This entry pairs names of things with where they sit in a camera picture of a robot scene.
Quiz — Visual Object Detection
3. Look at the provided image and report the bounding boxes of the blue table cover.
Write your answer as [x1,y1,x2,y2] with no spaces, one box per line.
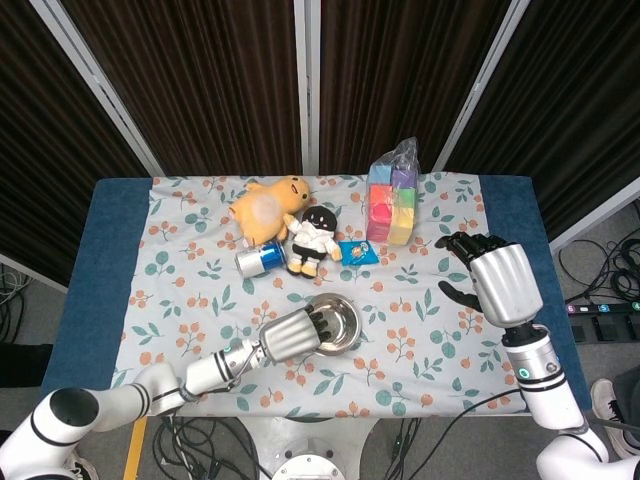
[40,174,594,416]

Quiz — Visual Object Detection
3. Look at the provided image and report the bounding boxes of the yellow plush toy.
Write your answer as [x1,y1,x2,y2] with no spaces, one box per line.
[228,174,312,247]

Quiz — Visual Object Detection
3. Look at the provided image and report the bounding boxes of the floral printed tablecloth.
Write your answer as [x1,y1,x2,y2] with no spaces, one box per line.
[106,173,526,419]

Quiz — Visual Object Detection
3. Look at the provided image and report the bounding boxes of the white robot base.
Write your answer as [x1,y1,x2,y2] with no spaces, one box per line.
[239,414,382,480]

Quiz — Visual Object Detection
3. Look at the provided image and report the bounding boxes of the white partition frame post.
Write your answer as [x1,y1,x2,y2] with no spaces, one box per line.
[293,0,322,176]
[432,0,532,174]
[28,0,166,177]

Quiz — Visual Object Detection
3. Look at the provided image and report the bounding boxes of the bag of colourful foam blocks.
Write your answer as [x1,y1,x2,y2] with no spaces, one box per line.
[365,135,421,247]

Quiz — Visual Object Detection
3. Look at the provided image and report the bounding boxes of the black cable bundle under table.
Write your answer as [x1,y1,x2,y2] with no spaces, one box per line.
[152,417,274,480]

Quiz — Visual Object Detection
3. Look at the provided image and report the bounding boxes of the black cable with green light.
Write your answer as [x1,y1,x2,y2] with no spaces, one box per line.
[387,417,424,480]

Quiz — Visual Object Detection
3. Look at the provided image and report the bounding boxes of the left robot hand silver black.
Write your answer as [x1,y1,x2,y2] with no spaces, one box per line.
[258,305,332,365]

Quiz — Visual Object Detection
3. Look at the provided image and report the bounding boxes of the white sneaker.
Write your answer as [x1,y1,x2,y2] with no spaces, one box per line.
[63,446,99,480]
[591,378,640,459]

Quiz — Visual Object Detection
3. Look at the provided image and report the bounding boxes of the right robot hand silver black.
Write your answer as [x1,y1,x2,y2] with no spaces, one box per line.
[434,231,545,330]

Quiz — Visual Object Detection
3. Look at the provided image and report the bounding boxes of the blue and silver drink can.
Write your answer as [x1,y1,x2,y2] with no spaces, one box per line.
[235,240,288,278]

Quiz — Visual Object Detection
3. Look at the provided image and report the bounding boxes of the blue snack packet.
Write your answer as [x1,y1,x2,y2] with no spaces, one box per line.
[338,239,380,267]

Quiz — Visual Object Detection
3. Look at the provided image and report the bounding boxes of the dark corrugated partition panel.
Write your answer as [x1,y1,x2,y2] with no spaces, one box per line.
[444,0,640,241]
[319,0,512,175]
[0,0,151,286]
[62,0,304,177]

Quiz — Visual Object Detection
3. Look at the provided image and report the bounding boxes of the black-haired doll in white robe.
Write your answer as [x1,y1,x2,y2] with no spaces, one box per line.
[282,204,344,279]

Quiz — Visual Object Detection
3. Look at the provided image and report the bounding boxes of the dark trouser leg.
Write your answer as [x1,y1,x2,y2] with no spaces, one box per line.
[622,377,640,431]

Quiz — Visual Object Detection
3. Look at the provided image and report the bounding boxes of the black cable coils on floor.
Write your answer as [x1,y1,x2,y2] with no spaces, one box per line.
[558,238,640,301]

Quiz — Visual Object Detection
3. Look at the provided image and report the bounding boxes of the yellow floor tape strip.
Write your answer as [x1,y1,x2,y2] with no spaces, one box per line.
[122,417,149,480]

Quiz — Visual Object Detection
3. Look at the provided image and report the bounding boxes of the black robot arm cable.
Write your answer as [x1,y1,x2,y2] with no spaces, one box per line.
[433,387,524,480]

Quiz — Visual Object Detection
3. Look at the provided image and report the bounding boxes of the grey cable bundle on floor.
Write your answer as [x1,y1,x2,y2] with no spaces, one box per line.
[0,263,37,347]

